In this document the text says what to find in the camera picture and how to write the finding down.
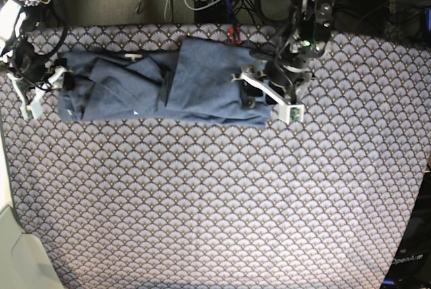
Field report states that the black box with cables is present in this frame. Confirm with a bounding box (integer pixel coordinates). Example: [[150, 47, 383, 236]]
[[194, 1, 228, 24]]

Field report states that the blue clamp right edge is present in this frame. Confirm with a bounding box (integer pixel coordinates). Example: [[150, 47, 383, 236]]
[[421, 8, 431, 44]]

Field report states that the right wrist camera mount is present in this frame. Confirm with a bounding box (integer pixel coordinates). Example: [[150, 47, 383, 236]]
[[7, 64, 72, 120]]

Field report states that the red and black clamp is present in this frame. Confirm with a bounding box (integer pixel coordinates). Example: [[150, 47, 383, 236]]
[[229, 26, 242, 45]]

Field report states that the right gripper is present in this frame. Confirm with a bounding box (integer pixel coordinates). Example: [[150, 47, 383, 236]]
[[11, 44, 75, 90]]

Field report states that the fan-patterned tablecloth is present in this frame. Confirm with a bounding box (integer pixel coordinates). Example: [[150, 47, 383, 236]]
[[1, 33, 430, 288]]

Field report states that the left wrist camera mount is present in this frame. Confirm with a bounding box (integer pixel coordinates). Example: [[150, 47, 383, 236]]
[[231, 60, 305, 125]]

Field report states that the blue T-shirt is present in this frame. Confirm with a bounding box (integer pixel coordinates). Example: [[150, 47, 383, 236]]
[[57, 38, 272, 127]]

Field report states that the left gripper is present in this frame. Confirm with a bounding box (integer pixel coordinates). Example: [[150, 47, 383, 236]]
[[240, 61, 312, 108]]

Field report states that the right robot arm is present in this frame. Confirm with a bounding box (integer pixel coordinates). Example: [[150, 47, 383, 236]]
[[1, 0, 69, 92]]

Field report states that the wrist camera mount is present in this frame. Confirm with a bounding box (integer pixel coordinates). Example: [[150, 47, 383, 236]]
[[231, 60, 305, 125], [7, 64, 72, 120]]

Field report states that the black OpenArm base panel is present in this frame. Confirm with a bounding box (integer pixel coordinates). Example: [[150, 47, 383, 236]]
[[381, 172, 430, 288]]

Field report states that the beige furniture corner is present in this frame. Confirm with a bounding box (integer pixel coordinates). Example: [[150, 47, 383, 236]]
[[1, 137, 63, 288]]

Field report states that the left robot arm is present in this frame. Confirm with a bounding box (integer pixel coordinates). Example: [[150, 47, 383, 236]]
[[236, 0, 335, 108]]

